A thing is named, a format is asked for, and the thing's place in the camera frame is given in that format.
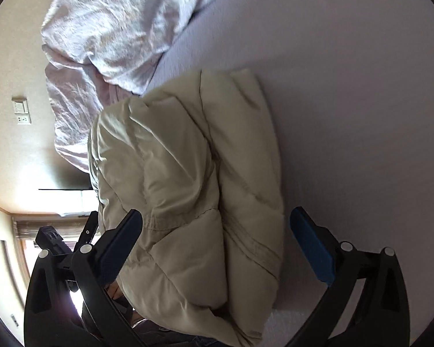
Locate window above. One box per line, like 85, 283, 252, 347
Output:
12, 217, 95, 319

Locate pink crumpled duvet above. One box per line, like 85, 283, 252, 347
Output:
40, 0, 247, 172

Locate person's dark clothing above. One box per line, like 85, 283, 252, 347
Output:
81, 296, 221, 347

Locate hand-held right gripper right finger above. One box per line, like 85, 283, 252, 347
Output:
289, 207, 411, 347

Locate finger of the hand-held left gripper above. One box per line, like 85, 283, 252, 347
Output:
78, 211, 99, 247

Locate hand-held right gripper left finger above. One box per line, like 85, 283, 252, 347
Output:
23, 208, 156, 347

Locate cream puffer jacket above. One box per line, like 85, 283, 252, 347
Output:
88, 69, 284, 347

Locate white wall switch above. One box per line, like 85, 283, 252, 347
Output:
12, 97, 30, 115

